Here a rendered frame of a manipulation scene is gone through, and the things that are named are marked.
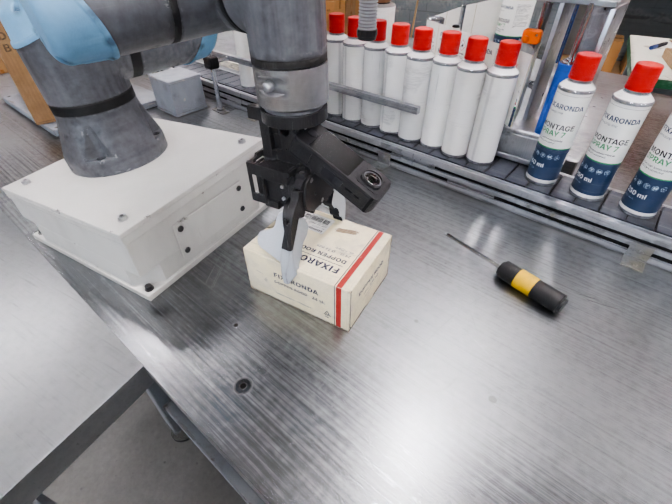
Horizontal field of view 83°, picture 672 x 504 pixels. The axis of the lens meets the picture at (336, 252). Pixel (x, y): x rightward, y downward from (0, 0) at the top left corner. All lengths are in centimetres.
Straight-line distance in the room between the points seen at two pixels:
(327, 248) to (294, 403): 19
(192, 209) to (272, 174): 18
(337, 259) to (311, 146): 15
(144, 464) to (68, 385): 90
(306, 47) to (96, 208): 36
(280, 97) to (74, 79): 33
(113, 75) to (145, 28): 24
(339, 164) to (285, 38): 13
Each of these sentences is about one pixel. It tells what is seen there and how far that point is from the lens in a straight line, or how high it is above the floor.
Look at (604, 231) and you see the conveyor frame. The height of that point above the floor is 86.
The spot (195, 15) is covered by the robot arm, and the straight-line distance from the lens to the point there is 45.
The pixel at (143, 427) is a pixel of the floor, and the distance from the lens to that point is 149.
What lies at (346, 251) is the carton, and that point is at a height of 90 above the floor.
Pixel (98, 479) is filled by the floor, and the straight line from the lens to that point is 147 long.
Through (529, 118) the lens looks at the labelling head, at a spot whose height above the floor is 94.
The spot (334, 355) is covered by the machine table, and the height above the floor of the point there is 83.
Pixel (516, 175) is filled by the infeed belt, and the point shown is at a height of 88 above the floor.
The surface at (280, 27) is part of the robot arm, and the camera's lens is 38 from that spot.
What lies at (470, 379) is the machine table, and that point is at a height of 83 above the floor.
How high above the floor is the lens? 123
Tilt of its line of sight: 41 degrees down
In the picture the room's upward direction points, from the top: straight up
